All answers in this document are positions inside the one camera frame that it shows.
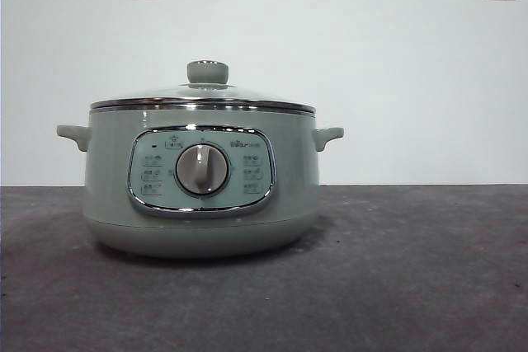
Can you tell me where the glass lid with green knob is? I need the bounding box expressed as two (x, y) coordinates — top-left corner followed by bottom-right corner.
(89, 59), (318, 116)

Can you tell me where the pale green electric cooking pot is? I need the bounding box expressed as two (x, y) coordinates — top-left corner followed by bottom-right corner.
(56, 106), (345, 260)

